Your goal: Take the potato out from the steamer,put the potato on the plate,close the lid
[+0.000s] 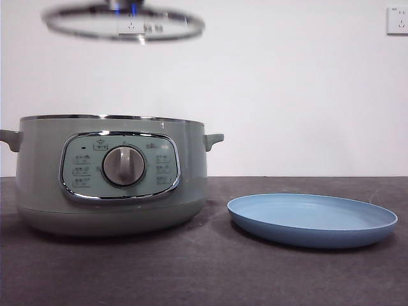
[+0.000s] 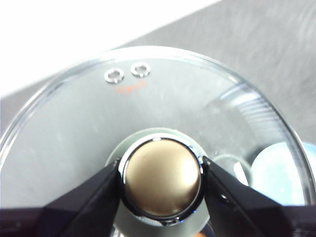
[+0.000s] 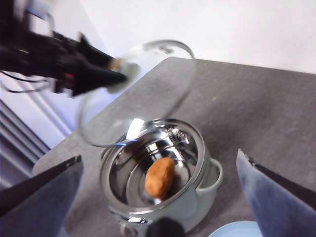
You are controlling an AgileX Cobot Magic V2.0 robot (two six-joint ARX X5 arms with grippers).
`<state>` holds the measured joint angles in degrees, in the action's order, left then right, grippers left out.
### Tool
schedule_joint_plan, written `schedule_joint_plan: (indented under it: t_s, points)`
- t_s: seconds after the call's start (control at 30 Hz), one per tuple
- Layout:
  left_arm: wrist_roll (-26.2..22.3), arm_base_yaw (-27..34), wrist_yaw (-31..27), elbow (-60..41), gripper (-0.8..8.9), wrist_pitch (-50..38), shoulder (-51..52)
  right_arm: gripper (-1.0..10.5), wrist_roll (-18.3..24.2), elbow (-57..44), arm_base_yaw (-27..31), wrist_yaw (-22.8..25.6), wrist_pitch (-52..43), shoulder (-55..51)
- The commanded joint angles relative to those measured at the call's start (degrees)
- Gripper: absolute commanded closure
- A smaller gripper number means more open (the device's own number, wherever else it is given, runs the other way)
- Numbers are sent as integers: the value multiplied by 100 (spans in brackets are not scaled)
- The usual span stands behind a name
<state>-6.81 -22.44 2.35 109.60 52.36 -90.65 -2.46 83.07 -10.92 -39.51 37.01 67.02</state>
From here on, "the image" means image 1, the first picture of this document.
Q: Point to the light blue round plate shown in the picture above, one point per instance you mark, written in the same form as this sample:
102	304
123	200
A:
312	220

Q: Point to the glass lid with green knob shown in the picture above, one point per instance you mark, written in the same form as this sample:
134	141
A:
172	30

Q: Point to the white wall socket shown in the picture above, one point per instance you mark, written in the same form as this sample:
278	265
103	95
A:
397	20
130	28

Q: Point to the pale green electric steamer pot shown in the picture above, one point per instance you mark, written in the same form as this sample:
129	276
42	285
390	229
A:
41	165

